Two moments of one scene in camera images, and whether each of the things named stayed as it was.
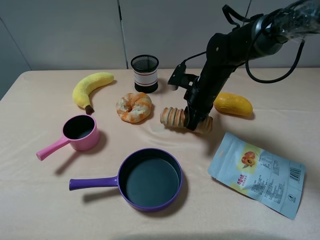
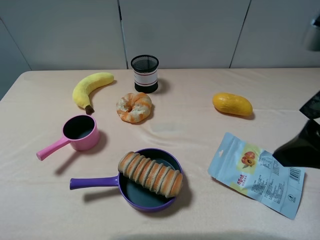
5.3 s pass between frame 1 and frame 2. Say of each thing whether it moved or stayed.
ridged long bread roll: moved
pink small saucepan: stayed
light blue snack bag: stayed
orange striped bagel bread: stayed
